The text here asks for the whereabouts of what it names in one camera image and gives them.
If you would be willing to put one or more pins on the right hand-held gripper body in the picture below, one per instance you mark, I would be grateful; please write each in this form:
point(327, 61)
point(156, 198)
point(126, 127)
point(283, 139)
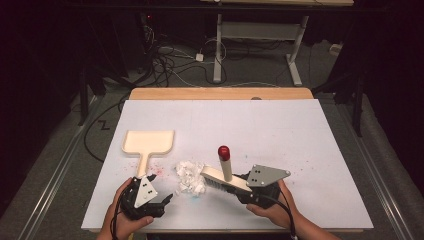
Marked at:
point(265, 176)

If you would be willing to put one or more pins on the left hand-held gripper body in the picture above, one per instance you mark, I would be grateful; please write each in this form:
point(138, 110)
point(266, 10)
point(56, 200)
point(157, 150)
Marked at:
point(145, 196)

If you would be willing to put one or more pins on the pile of white paper scraps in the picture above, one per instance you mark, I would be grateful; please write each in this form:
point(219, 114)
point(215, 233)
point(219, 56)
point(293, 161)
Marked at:
point(190, 176)

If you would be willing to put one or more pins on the cream plastic dustpan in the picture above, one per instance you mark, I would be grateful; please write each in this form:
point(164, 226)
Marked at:
point(148, 141)

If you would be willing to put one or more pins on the person's left hand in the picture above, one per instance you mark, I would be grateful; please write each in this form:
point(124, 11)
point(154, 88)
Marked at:
point(113, 213)

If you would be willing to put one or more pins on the person's right hand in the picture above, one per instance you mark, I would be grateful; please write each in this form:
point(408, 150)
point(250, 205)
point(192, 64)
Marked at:
point(286, 210)

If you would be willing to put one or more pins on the white cover board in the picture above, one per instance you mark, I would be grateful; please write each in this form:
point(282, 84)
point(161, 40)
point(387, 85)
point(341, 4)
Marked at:
point(250, 133)

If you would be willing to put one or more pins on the wooden table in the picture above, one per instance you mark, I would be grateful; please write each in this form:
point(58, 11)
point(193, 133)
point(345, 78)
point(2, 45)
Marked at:
point(216, 93)

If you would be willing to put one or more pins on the white power adapter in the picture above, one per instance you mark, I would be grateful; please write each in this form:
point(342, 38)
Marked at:
point(199, 57)

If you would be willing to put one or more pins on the white power strip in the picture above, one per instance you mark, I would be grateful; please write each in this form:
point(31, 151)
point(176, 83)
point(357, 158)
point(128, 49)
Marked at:
point(336, 49)

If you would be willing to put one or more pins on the metal floor rail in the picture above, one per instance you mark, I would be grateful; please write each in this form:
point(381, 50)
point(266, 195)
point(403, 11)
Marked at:
point(56, 173)
point(376, 173)

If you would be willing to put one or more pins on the white desk frame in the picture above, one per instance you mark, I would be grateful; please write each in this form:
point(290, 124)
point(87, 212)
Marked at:
point(260, 30)

